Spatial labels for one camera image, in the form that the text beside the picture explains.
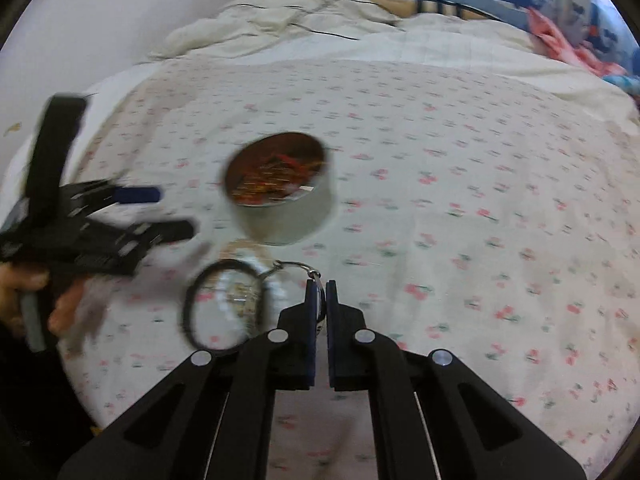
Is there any person's left hand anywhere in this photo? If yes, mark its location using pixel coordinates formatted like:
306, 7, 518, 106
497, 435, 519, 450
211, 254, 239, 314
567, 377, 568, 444
0, 265, 96, 341

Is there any black bangle with metal ring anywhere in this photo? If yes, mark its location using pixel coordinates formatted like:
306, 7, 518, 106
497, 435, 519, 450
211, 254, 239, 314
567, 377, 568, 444
182, 258, 322, 351

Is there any red knot charm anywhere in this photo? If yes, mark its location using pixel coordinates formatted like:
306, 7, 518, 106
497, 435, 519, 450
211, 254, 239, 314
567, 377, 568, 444
264, 149, 312, 177

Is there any pink cloth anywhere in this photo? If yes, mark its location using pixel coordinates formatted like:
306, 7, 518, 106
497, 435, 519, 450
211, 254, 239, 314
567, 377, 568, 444
527, 7, 627, 77

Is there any white striped quilt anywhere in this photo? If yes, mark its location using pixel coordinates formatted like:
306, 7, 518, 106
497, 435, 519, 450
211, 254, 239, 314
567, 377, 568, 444
147, 0, 540, 65

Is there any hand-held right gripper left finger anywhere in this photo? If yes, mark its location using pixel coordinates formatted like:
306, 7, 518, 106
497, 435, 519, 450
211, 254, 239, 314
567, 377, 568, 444
57, 280, 326, 480

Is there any yellow black striped pillow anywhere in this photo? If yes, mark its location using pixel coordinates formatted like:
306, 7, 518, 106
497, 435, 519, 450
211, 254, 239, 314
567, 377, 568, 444
369, 0, 502, 22

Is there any round silver metal tin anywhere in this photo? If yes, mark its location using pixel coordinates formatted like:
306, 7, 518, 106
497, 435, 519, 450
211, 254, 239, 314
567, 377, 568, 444
222, 131, 337, 247

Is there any teal cloth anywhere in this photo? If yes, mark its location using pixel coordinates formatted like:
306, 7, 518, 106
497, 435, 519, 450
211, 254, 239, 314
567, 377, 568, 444
602, 72, 640, 97

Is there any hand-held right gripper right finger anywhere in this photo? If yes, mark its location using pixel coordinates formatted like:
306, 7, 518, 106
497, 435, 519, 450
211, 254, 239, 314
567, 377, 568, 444
325, 280, 586, 480

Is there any cherry print bed sheet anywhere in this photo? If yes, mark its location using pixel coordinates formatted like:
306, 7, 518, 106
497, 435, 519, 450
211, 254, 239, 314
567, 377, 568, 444
60, 55, 640, 480

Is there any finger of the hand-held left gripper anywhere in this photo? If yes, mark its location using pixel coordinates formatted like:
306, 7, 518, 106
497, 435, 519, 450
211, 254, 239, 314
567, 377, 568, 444
135, 219, 197, 247
112, 186, 164, 207

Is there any black cable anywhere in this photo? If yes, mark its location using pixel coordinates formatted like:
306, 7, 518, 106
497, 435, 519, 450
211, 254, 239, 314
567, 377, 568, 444
234, 2, 402, 42

